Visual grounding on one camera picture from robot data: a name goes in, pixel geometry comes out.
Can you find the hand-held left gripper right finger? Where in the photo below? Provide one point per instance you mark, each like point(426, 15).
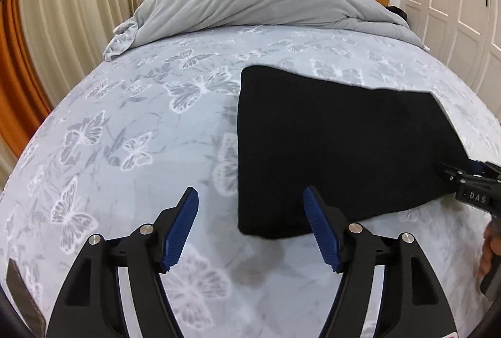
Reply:
point(323, 232)

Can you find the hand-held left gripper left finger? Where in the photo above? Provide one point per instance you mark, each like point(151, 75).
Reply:
point(178, 234)

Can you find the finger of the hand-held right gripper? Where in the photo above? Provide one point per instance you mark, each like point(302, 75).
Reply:
point(456, 171)

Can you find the black pants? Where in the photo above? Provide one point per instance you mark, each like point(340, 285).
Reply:
point(332, 134)

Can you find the person's right hand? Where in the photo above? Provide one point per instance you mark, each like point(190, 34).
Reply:
point(491, 244)

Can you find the butterfly print bed sheet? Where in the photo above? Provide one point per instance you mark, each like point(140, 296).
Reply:
point(137, 107)

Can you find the dark cloth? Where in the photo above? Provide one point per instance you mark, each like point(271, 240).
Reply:
point(399, 15)

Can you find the cream curtain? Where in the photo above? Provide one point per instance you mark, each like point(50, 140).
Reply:
point(6, 162)
point(78, 1)

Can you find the orange curtain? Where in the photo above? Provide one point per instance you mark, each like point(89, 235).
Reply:
point(19, 68)

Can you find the grey duvet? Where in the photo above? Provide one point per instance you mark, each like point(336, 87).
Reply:
point(254, 1)

